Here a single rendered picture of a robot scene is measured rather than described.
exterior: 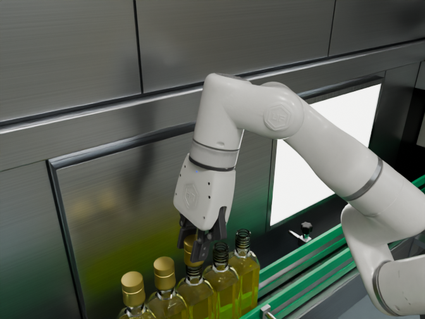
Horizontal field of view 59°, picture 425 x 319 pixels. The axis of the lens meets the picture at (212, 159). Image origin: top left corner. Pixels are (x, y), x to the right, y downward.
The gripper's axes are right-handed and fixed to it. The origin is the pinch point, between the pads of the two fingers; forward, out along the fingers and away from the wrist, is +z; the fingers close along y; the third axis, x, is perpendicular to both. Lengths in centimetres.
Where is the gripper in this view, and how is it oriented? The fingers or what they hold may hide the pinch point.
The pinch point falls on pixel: (193, 243)
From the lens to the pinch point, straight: 66.1
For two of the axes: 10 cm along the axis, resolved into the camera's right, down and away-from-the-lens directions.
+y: 5.8, 3.7, -7.2
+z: -2.1, 9.3, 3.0
